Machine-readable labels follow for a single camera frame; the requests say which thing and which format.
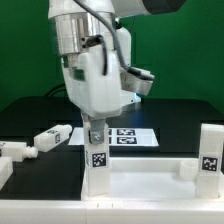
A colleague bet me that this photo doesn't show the white left border block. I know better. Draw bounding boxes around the white left border block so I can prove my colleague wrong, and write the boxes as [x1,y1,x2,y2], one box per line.
[0,157,13,190]

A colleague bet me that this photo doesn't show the white fiducial marker sheet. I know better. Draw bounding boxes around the white fiducial marker sheet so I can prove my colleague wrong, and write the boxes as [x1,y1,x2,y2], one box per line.
[69,127,159,147]

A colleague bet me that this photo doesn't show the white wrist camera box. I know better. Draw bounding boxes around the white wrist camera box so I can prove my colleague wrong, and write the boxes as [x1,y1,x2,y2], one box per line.
[120,67,155,95]

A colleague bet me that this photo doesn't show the white desk tabletop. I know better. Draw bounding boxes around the white desk tabletop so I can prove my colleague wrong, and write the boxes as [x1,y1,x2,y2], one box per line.
[81,157,224,201]

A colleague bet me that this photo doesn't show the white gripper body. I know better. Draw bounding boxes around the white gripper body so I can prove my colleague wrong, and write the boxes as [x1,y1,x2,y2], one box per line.
[62,46,121,118]

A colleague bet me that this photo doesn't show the grey arm cable hose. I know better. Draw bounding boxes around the grey arm cable hose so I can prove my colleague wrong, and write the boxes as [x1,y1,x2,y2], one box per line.
[73,0,154,79]

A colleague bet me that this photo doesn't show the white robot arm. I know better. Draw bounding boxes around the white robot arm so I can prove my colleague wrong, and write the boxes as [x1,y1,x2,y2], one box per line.
[48,0,187,145]

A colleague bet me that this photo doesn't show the black cables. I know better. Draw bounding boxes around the black cables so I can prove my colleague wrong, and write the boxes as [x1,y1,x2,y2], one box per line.
[44,83,67,99]

